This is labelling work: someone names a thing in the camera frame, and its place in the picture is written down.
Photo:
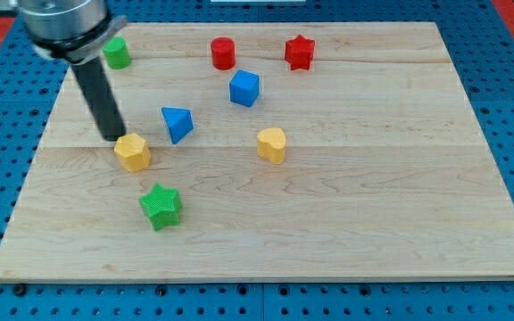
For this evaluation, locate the blue triangle block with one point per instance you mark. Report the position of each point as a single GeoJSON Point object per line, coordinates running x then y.
{"type": "Point", "coordinates": [178, 121]}

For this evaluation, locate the wooden board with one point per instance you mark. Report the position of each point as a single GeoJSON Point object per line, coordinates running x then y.
{"type": "Point", "coordinates": [387, 175]}

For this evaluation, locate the red star block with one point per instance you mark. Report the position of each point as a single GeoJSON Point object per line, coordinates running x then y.
{"type": "Point", "coordinates": [299, 52]}

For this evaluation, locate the green cylinder block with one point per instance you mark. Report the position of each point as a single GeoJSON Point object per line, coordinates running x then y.
{"type": "Point", "coordinates": [116, 53]}

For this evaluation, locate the yellow heart block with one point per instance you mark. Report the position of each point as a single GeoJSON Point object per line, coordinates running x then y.
{"type": "Point", "coordinates": [271, 145]}

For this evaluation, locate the red cylinder block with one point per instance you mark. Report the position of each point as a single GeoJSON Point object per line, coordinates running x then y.
{"type": "Point", "coordinates": [223, 53]}

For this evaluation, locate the yellow hexagon block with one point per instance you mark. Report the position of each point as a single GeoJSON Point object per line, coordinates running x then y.
{"type": "Point", "coordinates": [132, 152]}

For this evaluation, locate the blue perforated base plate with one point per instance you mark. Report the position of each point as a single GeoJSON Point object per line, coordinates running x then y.
{"type": "Point", "coordinates": [481, 44]}

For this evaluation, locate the green star block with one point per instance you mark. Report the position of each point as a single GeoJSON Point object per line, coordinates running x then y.
{"type": "Point", "coordinates": [161, 206]}

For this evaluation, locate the blue cube block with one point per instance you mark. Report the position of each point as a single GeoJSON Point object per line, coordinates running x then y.
{"type": "Point", "coordinates": [244, 88]}

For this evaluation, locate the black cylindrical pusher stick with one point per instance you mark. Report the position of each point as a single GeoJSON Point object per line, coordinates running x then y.
{"type": "Point", "coordinates": [96, 90]}

